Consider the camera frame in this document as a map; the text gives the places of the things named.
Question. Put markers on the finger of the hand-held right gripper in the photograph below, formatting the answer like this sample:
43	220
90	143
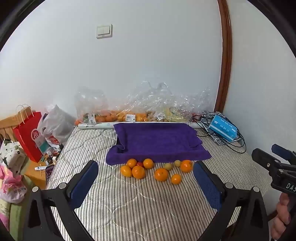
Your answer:
261	156
281	150

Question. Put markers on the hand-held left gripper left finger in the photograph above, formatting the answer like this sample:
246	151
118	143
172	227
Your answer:
84	183

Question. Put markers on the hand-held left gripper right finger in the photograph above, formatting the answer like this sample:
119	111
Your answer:
208	185

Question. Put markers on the orange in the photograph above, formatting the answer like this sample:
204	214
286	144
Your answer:
186	166
126	171
161	174
131	163
138	172
176	179
148	163

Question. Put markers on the small yellow-green fruit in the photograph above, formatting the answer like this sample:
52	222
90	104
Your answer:
177	163
168	166

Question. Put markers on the purple towel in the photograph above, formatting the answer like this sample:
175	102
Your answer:
157	141

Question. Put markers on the person's right hand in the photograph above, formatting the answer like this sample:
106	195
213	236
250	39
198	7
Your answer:
282	213

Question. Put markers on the cluster of small bottles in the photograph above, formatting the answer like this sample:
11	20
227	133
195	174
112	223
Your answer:
53	157

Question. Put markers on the small white tube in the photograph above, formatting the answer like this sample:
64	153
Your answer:
40	168

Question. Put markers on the blue tissue pack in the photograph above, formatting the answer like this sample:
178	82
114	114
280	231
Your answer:
223	127

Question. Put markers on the striped quilt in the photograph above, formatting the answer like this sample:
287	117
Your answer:
129	204

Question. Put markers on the wooden nightstand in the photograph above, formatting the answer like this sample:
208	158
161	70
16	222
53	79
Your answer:
34	176

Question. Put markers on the red white packet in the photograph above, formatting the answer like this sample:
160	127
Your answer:
52	141

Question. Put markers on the teal white packet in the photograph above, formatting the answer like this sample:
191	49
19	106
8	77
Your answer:
42	144

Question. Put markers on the white paper roll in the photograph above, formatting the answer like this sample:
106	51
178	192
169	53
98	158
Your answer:
99	125

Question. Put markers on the translucent white plastic bag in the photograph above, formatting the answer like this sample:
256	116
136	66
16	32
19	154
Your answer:
57	125

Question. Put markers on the pink cloth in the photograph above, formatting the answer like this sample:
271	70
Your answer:
11	190

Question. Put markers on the red paper bag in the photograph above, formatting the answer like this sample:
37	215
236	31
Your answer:
27	134

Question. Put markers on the green cloth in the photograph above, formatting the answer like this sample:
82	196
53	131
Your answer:
13	213

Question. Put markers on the clear bag of yellow fruit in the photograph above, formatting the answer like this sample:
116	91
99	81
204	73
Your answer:
175	114

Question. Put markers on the floral cloth bag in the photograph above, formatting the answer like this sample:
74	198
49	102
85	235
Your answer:
11	153

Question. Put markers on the wooden bed frame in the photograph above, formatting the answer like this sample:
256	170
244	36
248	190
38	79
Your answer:
7	122

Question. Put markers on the brown wooden door frame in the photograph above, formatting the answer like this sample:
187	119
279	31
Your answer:
225	58

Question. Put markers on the white light switch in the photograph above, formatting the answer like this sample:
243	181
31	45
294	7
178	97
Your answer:
104	31

